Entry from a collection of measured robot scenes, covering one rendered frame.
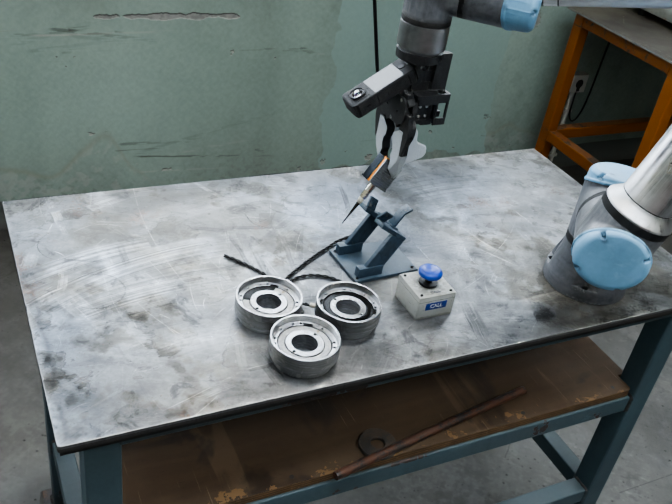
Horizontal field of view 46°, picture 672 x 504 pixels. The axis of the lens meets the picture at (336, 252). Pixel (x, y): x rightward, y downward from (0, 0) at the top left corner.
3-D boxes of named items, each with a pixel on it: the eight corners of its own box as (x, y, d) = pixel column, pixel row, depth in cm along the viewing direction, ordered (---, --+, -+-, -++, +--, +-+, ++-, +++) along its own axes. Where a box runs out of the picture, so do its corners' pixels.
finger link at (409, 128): (412, 159, 125) (419, 105, 120) (404, 160, 124) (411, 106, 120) (396, 149, 128) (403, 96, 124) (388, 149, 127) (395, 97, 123)
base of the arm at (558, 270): (588, 251, 155) (604, 208, 149) (641, 297, 144) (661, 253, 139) (526, 262, 149) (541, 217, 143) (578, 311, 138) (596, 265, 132)
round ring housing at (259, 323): (293, 343, 120) (296, 322, 118) (226, 329, 121) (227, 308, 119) (305, 302, 129) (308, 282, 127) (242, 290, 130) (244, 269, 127)
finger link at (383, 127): (407, 166, 134) (421, 119, 128) (377, 170, 131) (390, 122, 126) (398, 155, 136) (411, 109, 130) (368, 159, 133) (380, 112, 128)
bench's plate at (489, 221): (58, 458, 99) (57, 447, 98) (3, 210, 142) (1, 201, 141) (720, 304, 150) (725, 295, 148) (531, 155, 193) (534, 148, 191)
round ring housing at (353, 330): (380, 307, 131) (384, 287, 129) (375, 348, 122) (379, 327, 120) (317, 295, 131) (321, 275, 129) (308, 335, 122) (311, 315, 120)
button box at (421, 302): (415, 321, 129) (421, 297, 126) (394, 295, 134) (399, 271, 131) (456, 312, 133) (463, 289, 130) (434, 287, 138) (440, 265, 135)
